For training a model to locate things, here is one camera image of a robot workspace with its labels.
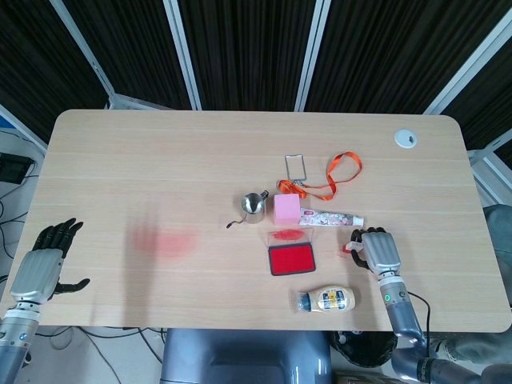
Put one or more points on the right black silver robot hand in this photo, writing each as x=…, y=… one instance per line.
x=380, y=250

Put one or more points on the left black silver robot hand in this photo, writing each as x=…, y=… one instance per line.
x=36, y=276

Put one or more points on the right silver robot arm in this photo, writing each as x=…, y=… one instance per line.
x=402, y=316

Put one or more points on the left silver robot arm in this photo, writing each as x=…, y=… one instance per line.
x=18, y=340

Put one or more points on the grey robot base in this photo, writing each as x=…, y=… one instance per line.
x=240, y=356

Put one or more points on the red ink pad clear lid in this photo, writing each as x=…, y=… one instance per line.
x=290, y=259

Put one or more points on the floral toothpaste tube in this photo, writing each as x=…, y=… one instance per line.
x=332, y=218

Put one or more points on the mayonnaise squeeze bottle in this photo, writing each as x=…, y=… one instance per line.
x=332, y=299

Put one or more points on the pink foam cube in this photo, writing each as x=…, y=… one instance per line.
x=286, y=210

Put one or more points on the black waste bin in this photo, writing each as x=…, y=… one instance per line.
x=360, y=350

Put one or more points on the black electronics box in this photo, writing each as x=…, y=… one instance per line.
x=14, y=168

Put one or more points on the person in grey clothing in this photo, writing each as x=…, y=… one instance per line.
x=502, y=248

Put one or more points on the clear badge holder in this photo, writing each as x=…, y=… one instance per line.
x=286, y=168

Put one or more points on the stainless steel gooseneck pitcher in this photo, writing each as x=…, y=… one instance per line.
x=253, y=208

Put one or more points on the grey partition frame post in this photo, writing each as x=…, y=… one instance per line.
x=314, y=52
x=182, y=52
x=84, y=56
x=468, y=68

